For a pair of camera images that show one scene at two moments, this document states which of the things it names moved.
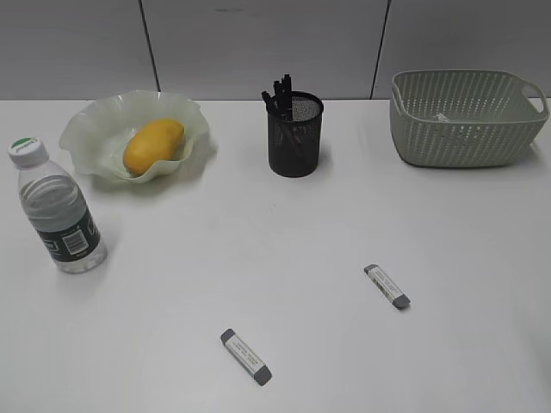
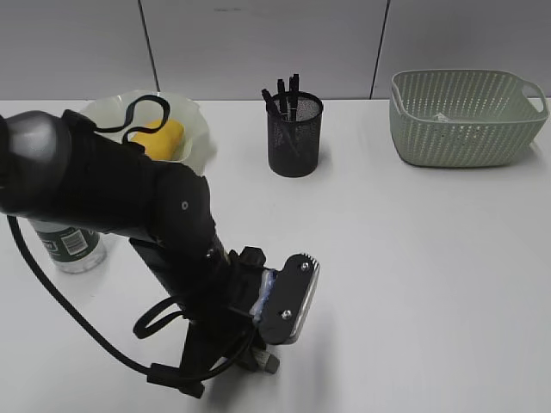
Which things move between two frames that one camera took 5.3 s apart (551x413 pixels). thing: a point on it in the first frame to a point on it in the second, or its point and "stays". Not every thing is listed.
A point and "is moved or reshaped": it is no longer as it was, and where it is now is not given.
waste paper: [441, 117] stays
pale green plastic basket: [458, 118] stays
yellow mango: [157, 140] stays
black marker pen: [286, 90] is moved or reshaped
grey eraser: [261, 372] is moved or reshaped
